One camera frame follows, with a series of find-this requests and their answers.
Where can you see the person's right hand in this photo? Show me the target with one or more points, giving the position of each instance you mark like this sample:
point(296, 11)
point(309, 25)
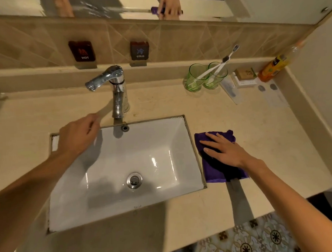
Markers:
point(233, 154)

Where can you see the person's left hand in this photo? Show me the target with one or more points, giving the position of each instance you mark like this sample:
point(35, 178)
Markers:
point(75, 136)

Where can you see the purple cleaning cloth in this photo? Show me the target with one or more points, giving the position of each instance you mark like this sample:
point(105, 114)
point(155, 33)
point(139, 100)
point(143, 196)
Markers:
point(217, 174)

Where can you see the chrome faucet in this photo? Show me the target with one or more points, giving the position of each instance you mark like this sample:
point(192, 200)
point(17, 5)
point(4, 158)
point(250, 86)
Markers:
point(118, 99)

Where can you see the white rectangular sink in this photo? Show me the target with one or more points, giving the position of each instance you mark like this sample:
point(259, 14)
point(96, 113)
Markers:
point(145, 147)

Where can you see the person's right forearm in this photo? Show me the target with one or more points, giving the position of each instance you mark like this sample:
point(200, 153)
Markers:
point(295, 204)

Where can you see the person's left forearm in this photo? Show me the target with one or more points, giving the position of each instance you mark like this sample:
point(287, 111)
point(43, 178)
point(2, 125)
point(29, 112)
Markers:
point(21, 199)

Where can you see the chrome sink drain stopper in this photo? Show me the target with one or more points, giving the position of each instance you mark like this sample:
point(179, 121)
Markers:
point(134, 181)

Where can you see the long clear plastic packet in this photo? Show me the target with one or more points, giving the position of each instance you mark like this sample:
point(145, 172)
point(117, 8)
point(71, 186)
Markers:
point(231, 91)

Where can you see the white soap dish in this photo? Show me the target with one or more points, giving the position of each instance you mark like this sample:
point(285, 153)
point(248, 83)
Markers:
point(243, 84)

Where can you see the green glass cup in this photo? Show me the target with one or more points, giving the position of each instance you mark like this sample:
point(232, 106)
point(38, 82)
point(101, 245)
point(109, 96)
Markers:
point(215, 82)
point(191, 85)

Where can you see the brown soap box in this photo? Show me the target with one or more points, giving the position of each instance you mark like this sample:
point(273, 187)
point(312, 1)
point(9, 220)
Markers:
point(245, 73)

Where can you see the brown sign with red symbol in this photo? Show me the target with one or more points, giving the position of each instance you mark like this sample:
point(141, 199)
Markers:
point(81, 51)

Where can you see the white toothbrush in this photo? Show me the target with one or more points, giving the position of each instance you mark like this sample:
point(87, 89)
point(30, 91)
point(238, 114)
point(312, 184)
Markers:
point(210, 70)
point(229, 57)

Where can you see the orange bottle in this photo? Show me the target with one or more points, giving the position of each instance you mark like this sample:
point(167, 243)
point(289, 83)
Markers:
point(273, 67)

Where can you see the brown sign with blue symbol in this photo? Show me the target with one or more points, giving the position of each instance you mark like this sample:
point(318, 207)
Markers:
point(139, 50)

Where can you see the chrome mirror screw cap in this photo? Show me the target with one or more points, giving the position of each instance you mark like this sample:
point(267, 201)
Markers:
point(325, 9)

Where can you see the large wall mirror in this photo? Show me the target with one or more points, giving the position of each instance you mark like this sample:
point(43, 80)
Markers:
point(273, 1)

